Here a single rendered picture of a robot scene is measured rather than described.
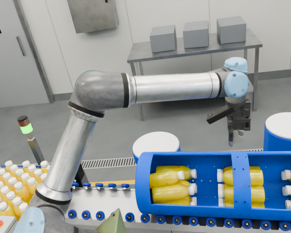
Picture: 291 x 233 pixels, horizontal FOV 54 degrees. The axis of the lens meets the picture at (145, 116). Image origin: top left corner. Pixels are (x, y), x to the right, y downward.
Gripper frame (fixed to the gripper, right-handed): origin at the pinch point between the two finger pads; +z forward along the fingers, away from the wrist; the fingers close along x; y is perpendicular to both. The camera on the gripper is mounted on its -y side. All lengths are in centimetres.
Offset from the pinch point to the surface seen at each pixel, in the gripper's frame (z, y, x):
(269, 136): 31, 25, 48
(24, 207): 23, -94, -18
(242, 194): 15.2, 4.0, -12.7
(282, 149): 35, 31, 42
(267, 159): 18.6, 17.3, 13.0
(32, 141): 23, -120, 34
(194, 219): 33.8, -15.5, -10.4
